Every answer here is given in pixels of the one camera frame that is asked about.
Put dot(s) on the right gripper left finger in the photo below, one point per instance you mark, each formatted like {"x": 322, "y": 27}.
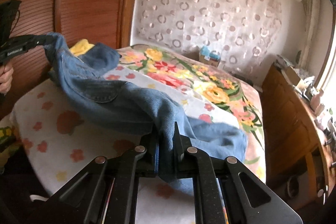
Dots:
{"x": 148, "y": 164}

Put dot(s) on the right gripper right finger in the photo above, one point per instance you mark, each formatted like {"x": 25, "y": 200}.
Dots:
{"x": 183, "y": 160}

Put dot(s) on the blue denim jeans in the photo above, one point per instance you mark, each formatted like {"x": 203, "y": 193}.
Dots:
{"x": 128, "y": 108}

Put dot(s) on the left hand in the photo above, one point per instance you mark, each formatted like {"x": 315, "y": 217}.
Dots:
{"x": 6, "y": 77}

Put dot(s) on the yellow pikachu plush toy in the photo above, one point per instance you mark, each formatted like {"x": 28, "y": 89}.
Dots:
{"x": 81, "y": 47}

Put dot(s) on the floral bedspread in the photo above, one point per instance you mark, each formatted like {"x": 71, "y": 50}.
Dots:
{"x": 203, "y": 91}

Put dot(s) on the blue and brown box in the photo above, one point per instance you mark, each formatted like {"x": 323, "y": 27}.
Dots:
{"x": 208, "y": 57}

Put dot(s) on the white strawberry print blanket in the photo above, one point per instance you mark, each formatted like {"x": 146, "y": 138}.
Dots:
{"x": 59, "y": 142}

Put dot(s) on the wooden side cabinet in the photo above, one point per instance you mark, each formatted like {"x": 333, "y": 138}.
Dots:
{"x": 300, "y": 163}

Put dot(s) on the cardboard box on cabinet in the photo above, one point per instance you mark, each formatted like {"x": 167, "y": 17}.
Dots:
{"x": 297, "y": 77}

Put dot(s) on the circle patterned sheer curtain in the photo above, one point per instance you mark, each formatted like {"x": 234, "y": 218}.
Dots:
{"x": 237, "y": 32}

